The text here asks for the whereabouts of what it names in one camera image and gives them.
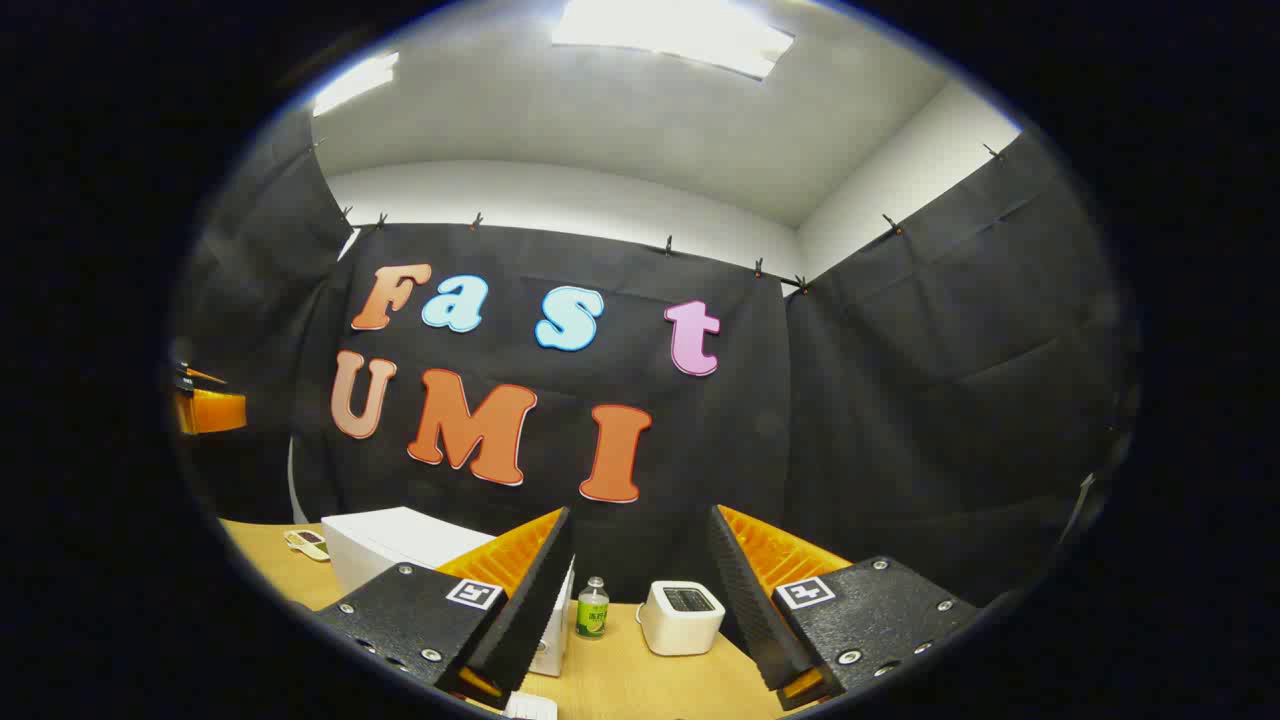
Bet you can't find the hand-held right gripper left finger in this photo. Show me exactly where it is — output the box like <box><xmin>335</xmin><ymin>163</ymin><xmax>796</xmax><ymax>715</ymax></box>
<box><xmin>312</xmin><ymin>505</ymin><xmax>577</xmax><ymax>711</ymax></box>

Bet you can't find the large ceiling light panel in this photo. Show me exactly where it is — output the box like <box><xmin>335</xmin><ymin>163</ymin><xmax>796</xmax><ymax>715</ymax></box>
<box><xmin>551</xmin><ymin>0</ymin><xmax>796</xmax><ymax>81</ymax></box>

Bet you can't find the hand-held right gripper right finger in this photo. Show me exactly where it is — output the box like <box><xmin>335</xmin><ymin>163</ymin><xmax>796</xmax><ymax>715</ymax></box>
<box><xmin>707</xmin><ymin>505</ymin><xmax>981</xmax><ymax>713</ymax></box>

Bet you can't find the white square appliance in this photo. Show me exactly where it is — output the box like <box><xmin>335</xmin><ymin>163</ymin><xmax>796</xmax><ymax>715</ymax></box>
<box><xmin>637</xmin><ymin>580</ymin><xmax>726</xmax><ymax>657</ymax></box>

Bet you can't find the small ceiling light panel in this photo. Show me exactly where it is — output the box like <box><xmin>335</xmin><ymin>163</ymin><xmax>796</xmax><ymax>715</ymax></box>
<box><xmin>311</xmin><ymin>52</ymin><xmax>400</xmax><ymax>117</ymax></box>

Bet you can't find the small green bottle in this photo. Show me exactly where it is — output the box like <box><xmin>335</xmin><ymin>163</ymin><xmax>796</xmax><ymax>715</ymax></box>
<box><xmin>576</xmin><ymin>577</ymin><xmax>610</xmax><ymax>640</ymax></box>

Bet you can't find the white microwave oven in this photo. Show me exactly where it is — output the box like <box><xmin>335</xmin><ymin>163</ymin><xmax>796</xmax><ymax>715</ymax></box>
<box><xmin>321</xmin><ymin>507</ymin><xmax>577</xmax><ymax>678</ymax></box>

